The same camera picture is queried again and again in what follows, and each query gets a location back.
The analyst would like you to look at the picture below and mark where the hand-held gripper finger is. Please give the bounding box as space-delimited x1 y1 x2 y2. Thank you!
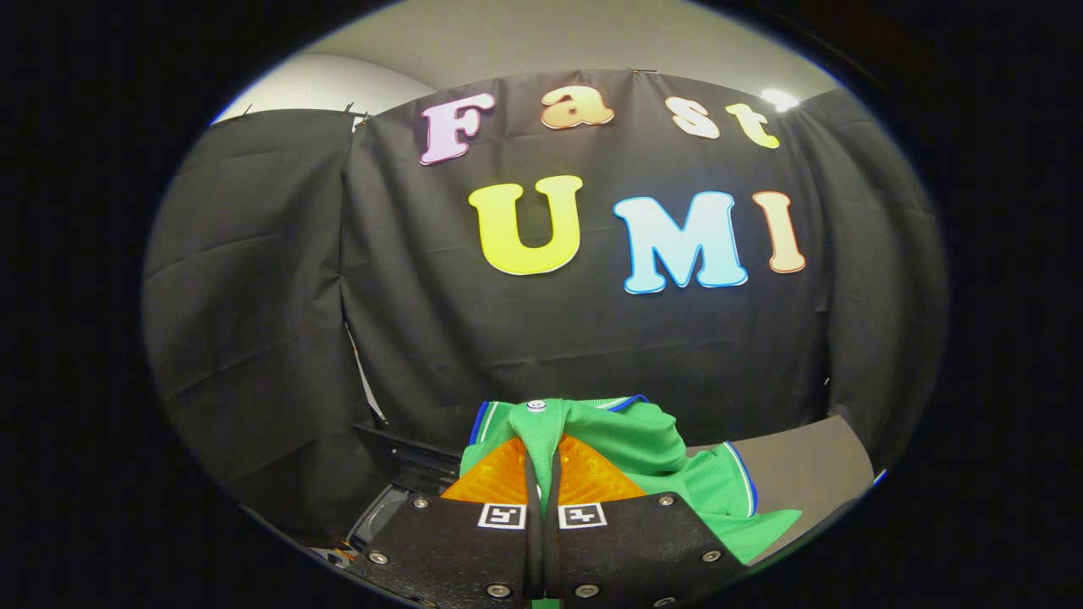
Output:
343 436 543 606
542 436 750 608

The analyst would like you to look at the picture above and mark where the green polo shirt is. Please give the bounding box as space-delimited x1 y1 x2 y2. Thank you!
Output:
459 394 803 566

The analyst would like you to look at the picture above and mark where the grey washing machine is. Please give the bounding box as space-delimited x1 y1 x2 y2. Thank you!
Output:
309 486 411 568

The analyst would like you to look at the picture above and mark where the black backdrop cloth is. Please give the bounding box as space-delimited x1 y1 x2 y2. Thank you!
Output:
142 69 948 542

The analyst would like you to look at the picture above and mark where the beige cabinet with dark top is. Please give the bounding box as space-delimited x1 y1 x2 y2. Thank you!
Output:
685 414 877 566

